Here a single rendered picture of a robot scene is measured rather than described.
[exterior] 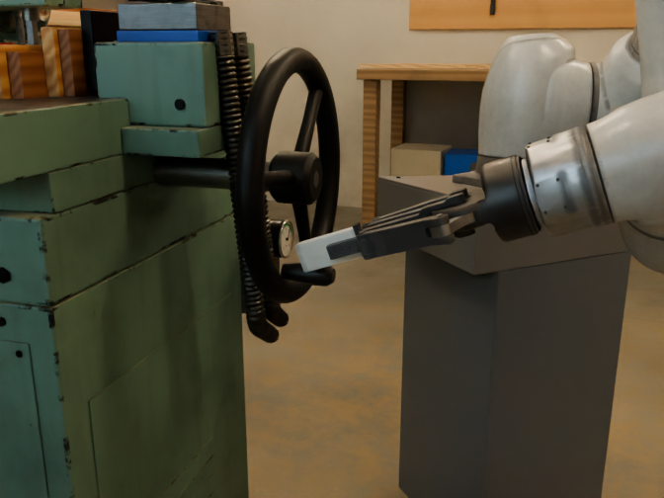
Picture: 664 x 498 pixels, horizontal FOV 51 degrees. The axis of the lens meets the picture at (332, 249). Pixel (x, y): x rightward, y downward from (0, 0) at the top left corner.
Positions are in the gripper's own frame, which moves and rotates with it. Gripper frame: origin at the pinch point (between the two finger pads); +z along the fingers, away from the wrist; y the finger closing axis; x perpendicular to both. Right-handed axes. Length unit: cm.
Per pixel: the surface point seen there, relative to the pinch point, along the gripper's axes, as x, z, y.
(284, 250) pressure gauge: 4.3, 21.5, -34.8
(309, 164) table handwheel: -8.4, 2.3, -8.1
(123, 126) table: -19.0, 19.6, -2.6
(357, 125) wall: -7, 94, -345
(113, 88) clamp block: -23.4, 19.9, -4.0
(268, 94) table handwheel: -16.5, 0.9, 0.1
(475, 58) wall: -20, 16, -342
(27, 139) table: -19.4, 19.4, 12.6
